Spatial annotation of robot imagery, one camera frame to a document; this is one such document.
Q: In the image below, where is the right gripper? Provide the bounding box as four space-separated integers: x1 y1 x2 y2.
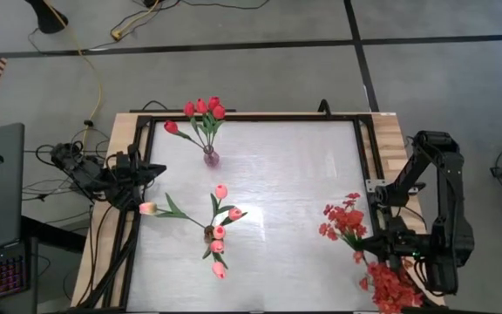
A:
355 217 436 272

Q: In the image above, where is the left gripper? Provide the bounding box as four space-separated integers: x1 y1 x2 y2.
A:
111 150 168 195

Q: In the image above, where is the peach pink artificial tulip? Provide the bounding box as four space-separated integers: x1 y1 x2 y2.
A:
209 183 229 228
139 194 207 230

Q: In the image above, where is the long green stem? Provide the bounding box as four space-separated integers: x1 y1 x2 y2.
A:
215 207 248 228

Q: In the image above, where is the purple glass vase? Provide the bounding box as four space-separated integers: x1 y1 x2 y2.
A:
202 147 221 169

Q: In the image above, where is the silver arm base bracket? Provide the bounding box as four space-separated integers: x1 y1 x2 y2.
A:
366 178 427 195

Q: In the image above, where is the long yellow cable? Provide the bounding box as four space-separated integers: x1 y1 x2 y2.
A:
43 0 104 152

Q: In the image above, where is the black aluminium table frame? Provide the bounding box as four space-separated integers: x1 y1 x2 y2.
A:
71 112 446 314

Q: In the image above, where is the yellow plug cable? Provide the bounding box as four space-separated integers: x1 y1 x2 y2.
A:
110 0 161 43

